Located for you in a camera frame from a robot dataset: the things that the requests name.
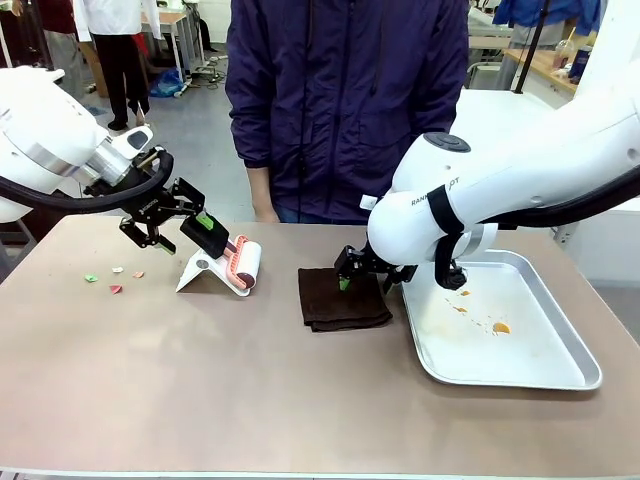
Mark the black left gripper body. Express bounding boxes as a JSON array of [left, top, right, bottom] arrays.
[[85, 168, 177, 227]]

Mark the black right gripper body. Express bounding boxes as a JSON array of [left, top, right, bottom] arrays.
[[356, 243, 402, 279]]

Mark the dark brown cloth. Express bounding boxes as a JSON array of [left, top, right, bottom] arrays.
[[298, 266, 395, 334]]

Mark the pink lint roller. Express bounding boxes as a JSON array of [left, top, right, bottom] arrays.
[[178, 214, 264, 292]]

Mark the person's right hand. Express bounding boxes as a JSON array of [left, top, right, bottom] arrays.
[[251, 167, 280, 225]]

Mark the white lint roller stand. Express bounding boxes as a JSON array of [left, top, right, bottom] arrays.
[[174, 249, 251, 300]]

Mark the blue plastic bag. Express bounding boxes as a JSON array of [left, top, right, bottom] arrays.
[[149, 68, 186, 99]]

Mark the silver metal tray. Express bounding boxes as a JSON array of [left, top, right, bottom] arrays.
[[401, 248, 604, 391]]

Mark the person in white top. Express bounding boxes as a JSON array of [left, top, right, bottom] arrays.
[[73, 0, 164, 133]]

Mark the person in navy jacket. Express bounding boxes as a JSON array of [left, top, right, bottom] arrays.
[[224, 0, 471, 225]]

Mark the person in grey trousers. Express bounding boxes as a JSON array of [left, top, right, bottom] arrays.
[[37, 0, 86, 100]]

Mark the white cabinet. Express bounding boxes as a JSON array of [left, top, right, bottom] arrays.
[[549, 199, 640, 282]]

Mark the wooden background table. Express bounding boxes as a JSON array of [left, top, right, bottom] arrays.
[[503, 46, 582, 95]]

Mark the black pole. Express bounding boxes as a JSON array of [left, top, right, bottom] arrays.
[[511, 0, 552, 95]]

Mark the dark blue box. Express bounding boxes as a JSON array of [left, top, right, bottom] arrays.
[[569, 46, 594, 85]]

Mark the clear plastic cup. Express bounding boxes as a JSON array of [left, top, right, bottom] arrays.
[[553, 27, 577, 70]]

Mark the person in blue jacket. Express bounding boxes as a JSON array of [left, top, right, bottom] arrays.
[[492, 0, 604, 42]]

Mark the black strap on arm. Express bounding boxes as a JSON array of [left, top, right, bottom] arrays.
[[427, 187, 466, 236]]

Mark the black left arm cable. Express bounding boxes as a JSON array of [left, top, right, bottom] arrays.
[[0, 147, 175, 214]]

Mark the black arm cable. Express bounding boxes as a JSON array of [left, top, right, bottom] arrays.
[[433, 177, 640, 292], [0, 147, 175, 214]]

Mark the background metal frame table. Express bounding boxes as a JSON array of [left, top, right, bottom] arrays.
[[141, 7, 214, 87]]

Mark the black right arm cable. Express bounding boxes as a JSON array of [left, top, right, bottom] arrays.
[[433, 177, 640, 292]]

